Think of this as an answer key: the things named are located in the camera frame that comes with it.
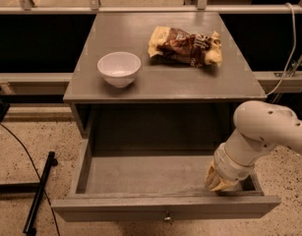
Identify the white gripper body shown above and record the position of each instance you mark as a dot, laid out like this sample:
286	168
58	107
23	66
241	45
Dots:
229	169

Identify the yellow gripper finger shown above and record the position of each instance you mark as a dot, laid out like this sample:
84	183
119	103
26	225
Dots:
212	181
223	186

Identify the grey top drawer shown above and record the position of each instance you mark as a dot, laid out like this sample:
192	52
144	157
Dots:
162	185

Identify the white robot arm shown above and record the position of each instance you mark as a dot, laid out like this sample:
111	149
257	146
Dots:
259	127

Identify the grey wooden drawer cabinet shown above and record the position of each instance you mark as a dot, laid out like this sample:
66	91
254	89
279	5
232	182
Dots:
159	80

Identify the brown yellow snack bag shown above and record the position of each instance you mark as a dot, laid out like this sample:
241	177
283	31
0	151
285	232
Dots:
197	50

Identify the white bowl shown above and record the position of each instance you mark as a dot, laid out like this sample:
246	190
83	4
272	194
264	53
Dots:
119	69

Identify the black stand base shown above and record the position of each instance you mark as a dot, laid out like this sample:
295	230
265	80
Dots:
38	188

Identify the metal railing frame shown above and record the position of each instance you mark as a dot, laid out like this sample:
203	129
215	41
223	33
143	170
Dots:
42	9

